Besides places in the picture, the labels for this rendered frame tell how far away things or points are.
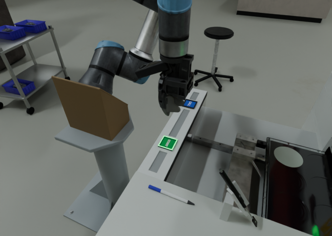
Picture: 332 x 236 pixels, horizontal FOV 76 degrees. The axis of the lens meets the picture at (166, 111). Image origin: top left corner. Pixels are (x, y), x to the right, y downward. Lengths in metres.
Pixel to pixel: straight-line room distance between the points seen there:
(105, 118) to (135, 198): 0.40
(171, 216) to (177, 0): 0.52
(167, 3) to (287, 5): 6.13
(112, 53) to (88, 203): 1.20
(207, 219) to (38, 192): 1.61
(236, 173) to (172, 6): 0.60
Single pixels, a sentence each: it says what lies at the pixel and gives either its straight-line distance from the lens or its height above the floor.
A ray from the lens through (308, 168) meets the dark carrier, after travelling 0.94.
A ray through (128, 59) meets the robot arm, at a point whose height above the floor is 1.13.
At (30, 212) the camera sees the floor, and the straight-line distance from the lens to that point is 1.97.
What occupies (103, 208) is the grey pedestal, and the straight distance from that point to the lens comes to 1.77.
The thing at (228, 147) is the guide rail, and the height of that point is 0.85.
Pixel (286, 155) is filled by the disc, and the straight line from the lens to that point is 0.94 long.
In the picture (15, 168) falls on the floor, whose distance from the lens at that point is 2.31.
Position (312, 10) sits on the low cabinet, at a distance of 6.66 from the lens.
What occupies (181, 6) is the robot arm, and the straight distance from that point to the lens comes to 0.51.
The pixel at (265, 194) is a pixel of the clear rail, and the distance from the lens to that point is 0.79.
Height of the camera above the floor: 1.53
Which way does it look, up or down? 38 degrees down
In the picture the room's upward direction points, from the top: straight up
